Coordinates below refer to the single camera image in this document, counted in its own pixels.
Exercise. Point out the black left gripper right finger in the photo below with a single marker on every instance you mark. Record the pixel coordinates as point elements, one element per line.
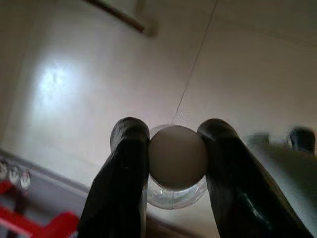
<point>235,186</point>

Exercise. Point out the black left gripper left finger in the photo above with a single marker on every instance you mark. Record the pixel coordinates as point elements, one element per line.
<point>119,186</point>

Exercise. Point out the red cardboard box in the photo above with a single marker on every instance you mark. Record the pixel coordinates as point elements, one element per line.
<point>29,223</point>

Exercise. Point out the brown wooden trim strip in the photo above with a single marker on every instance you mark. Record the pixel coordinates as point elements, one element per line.
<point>123,17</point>

